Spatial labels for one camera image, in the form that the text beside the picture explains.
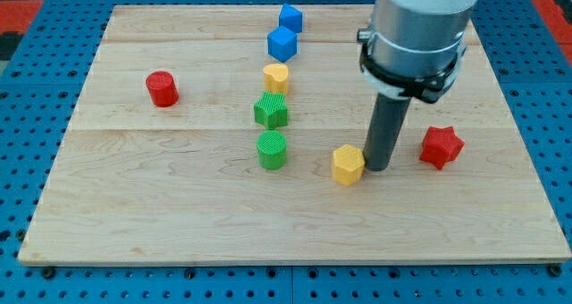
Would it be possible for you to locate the yellow hexagon block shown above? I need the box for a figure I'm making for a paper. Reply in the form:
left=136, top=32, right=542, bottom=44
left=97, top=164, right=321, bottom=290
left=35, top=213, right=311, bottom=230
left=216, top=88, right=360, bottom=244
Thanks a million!
left=332, top=144, right=365, bottom=186

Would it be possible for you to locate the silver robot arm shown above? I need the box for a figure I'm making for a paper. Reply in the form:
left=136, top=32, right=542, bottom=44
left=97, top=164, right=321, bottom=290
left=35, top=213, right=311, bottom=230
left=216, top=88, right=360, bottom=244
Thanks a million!
left=357, top=0, right=477, bottom=104

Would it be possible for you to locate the green cylinder block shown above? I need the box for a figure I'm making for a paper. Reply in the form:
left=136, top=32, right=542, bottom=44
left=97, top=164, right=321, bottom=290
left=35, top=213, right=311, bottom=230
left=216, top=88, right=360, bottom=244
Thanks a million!
left=257, top=131, right=287, bottom=170

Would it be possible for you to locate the green star block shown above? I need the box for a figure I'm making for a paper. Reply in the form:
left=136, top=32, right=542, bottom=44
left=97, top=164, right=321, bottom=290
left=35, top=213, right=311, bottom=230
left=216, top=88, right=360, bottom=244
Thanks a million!
left=254, top=91, right=289, bottom=130

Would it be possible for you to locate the yellow heart block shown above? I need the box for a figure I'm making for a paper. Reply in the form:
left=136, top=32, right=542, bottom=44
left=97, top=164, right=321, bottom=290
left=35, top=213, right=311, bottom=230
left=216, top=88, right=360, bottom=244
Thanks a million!
left=263, top=63, right=290, bottom=95

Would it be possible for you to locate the wooden board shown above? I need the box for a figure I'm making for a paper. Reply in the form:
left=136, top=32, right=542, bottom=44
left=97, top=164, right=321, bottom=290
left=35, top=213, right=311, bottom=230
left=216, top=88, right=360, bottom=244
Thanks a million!
left=19, top=4, right=571, bottom=266

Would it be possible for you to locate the blue cube block front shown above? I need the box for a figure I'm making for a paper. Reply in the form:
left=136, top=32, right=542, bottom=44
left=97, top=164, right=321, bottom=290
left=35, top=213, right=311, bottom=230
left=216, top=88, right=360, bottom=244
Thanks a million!
left=267, top=26, right=298, bottom=63

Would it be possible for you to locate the blue cube block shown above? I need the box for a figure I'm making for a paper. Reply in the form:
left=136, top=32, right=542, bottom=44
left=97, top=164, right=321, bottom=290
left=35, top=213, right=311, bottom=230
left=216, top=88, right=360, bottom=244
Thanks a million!
left=278, top=4, right=304, bottom=33
left=267, top=26, right=298, bottom=63

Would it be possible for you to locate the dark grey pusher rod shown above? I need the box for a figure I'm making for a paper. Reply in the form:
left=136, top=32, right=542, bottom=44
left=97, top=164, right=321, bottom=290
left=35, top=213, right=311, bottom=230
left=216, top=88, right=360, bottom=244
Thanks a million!
left=363, top=94, right=411, bottom=172

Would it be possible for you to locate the blue cube block rear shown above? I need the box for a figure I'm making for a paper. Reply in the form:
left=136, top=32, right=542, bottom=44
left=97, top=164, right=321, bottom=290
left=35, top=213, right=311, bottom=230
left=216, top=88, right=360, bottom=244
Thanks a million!
left=278, top=4, right=304, bottom=33

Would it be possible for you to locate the red cylinder block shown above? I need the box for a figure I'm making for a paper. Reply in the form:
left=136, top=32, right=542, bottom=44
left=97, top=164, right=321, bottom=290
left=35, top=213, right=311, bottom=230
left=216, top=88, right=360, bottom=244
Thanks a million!
left=145, top=71, right=179, bottom=107

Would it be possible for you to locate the red star block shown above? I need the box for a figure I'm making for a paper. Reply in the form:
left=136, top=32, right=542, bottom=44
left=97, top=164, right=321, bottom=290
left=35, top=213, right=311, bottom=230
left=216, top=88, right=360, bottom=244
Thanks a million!
left=419, top=126, right=465, bottom=170

